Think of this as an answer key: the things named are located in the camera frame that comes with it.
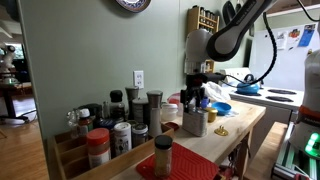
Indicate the white round container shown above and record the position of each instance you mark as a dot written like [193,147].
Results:
[169,112]

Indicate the red ribbed silicone mat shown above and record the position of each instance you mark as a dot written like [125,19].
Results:
[190,165]

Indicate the rectangular silver metal tin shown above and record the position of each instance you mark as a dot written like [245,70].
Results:
[195,123]

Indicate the blue bowl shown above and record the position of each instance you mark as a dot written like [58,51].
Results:
[221,108]

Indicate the small fridge magnet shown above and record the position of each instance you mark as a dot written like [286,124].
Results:
[309,52]

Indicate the glass jar with dark lid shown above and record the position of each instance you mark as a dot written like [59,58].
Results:
[139,134]

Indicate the jar with blue label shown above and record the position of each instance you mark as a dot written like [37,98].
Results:
[106,124]

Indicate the blue cup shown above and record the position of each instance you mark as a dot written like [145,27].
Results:
[206,102]

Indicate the blue kettle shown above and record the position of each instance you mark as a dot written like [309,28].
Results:
[247,88]

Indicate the wooden wall spice rack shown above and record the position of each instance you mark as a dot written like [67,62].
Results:
[210,66]
[200,18]

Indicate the brown bottle with white cap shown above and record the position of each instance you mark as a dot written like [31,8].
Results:
[84,123]

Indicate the steel and white grinder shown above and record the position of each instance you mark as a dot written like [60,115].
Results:
[154,113]

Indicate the gold round stopper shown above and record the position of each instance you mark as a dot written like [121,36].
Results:
[221,131]

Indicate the gold jar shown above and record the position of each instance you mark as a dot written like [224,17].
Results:
[212,114]

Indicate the jar with red lid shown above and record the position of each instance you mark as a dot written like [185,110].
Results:
[98,146]

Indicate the blue paper note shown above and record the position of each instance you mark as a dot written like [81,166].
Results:
[306,35]

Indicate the gray cylindrical canister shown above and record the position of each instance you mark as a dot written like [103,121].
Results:
[140,110]

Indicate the dark background table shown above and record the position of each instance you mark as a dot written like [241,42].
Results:
[13,90]

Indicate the clear glass bottle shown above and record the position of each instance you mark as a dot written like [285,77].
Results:
[72,123]

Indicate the white wall outlet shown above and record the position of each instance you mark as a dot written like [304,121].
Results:
[138,79]

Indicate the black hanging frying pan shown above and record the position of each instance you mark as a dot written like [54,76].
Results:
[228,10]

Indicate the pink plastic container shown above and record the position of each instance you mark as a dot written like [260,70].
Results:
[174,99]

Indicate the spice jar with black lid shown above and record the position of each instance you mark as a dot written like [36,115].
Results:
[163,156]

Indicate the white refrigerator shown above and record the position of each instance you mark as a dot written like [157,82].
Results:
[286,66]

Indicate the dark bottle with black cap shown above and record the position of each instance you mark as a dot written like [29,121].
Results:
[116,105]

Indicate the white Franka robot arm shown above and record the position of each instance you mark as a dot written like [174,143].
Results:
[230,36]

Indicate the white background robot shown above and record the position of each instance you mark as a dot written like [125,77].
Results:
[7,63]

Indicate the orange picture magnet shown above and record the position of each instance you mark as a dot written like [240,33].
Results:
[294,34]

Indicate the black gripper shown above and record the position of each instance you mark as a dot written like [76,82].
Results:
[195,85]

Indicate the wooden spice box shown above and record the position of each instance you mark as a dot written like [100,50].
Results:
[70,160]

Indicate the black stove burner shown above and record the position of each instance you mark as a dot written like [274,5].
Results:
[279,98]
[281,91]

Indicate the white paper note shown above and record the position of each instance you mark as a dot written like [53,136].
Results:
[280,40]

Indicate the wooden overhead cabinet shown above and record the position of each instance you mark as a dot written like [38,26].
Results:
[290,8]

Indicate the white cloth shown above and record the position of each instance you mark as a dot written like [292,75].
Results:
[216,91]

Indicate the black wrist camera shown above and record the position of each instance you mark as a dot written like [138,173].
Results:
[215,77]

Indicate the dark steel grinder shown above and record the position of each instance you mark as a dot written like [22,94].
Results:
[131,98]

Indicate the white electric stove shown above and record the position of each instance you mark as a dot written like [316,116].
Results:
[263,100]

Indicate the aluminium robot stand frame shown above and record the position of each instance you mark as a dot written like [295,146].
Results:
[286,160]

